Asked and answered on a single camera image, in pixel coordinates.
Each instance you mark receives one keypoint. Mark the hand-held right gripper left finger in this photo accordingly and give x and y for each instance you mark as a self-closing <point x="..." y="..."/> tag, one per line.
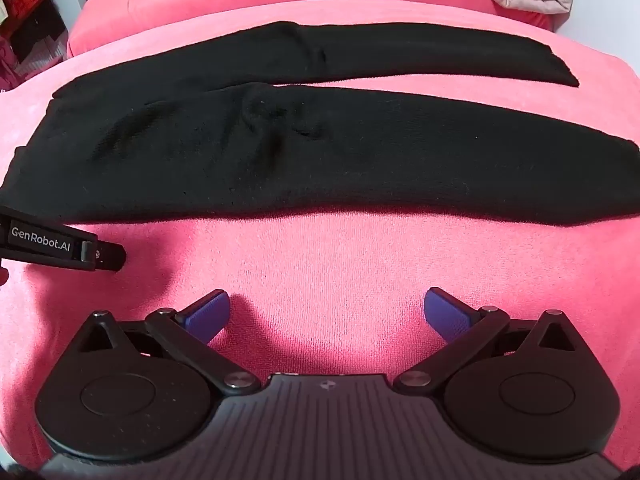
<point x="211" y="311"/>

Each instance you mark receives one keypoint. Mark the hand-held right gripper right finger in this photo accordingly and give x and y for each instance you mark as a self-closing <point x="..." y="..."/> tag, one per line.
<point x="444" y="310"/>

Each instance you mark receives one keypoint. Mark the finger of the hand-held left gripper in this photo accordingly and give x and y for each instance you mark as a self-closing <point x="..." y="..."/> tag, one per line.
<point x="107" y="256"/>

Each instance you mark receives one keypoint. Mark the clothes rack with garments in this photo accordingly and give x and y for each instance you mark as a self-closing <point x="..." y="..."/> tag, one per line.
<point x="27" y="15"/>

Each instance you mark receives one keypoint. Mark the pink fleece blanket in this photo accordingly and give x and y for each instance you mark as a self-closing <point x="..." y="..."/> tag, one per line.
<point x="330" y="270"/>

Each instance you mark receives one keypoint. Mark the black pants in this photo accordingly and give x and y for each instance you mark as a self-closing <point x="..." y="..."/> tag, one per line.
<point x="310" y="160"/>

